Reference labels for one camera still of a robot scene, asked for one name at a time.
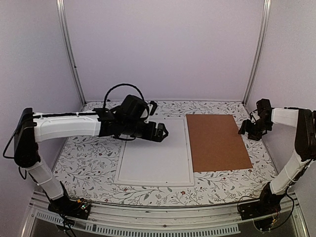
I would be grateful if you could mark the right aluminium corner post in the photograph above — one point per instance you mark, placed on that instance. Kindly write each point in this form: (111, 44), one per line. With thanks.
(258, 52)

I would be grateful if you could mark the landscape photo print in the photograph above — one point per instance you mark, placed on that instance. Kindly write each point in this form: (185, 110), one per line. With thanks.
(153, 158)

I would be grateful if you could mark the left aluminium corner post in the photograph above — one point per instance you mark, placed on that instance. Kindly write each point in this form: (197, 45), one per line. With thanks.
(69, 51)

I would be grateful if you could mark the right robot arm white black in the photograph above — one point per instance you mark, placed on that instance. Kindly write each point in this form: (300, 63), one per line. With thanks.
(300, 146)

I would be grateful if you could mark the white picture frame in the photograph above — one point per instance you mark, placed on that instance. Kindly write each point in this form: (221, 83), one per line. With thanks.
(155, 182)

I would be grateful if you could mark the aluminium corner post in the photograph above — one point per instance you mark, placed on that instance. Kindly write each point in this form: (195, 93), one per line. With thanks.
(258, 52)
(69, 51)

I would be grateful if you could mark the brown frame backing board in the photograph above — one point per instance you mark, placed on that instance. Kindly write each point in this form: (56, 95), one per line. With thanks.
(215, 144)

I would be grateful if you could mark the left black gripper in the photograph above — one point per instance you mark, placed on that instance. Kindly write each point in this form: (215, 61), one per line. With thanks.
(151, 136)

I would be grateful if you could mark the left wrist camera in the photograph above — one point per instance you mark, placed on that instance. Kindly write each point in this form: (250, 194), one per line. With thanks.
(152, 106)

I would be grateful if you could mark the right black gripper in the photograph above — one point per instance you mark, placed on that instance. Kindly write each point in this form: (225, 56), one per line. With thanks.
(245, 127)

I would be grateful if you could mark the front aluminium rail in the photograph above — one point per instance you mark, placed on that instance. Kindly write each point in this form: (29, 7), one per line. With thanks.
(114, 220)

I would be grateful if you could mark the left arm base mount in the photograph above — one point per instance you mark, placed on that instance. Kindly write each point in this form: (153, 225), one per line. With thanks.
(64, 206)

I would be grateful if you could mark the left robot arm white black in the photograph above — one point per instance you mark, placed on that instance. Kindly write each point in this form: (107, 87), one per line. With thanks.
(131, 118)

